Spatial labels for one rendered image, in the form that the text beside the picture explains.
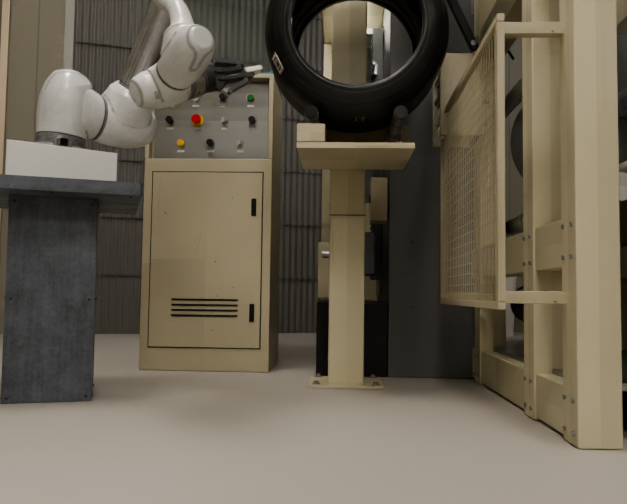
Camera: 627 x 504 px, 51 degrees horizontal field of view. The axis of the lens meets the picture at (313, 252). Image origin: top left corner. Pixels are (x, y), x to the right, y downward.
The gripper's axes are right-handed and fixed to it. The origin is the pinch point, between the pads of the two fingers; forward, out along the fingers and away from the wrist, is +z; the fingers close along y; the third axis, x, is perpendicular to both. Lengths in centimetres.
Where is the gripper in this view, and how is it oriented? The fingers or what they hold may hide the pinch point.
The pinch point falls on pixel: (251, 71)
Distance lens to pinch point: 209.2
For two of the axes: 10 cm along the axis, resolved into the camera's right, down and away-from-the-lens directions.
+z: 6.9, -3.2, 6.5
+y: 4.8, 8.7, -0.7
